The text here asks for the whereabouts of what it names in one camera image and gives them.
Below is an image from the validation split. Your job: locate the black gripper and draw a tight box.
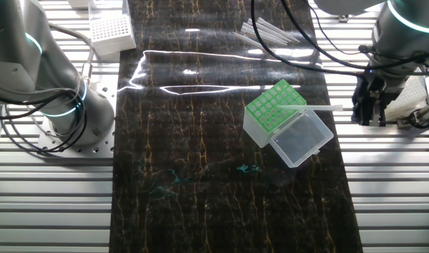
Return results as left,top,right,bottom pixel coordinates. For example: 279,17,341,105
350,72,407,127

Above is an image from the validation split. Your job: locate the clear large pipette tip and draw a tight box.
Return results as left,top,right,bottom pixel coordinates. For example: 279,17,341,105
276,104,344,112
232,31,277,56
242,23,290,46
256,16,302,44
247,20,293,43
239,27,287,47

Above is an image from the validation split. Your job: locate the green pipette tip holder box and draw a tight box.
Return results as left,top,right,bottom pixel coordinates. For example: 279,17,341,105
242,78,335,169

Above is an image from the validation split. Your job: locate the white tip rack tilted box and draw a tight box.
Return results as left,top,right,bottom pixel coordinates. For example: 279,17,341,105
385,75,429,122

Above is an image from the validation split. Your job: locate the white tip rack clear lid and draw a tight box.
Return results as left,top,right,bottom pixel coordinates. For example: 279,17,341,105
88,0,138,57

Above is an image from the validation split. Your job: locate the black marble pattern mat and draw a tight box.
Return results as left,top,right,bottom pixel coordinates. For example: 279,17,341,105
108,0,364,253

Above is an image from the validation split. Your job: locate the black camera cable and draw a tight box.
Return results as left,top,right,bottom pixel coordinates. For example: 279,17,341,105
408,108,429,148

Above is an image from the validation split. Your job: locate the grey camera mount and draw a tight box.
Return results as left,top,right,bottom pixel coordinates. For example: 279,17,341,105
396,104,429,130

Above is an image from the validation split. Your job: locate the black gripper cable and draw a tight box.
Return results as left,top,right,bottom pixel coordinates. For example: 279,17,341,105
279,0,429,70
249,0,364,78

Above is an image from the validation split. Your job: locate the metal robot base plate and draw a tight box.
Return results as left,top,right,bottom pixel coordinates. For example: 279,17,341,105
37,74,119,159

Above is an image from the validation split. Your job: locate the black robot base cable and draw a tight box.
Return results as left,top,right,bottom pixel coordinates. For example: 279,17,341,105
0,86,89,153

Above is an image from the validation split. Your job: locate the grey conduit hose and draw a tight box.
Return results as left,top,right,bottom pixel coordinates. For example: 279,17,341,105
47,22,96,85

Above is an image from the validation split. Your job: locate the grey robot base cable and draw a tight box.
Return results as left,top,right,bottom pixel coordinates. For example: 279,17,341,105
0,105,85,155

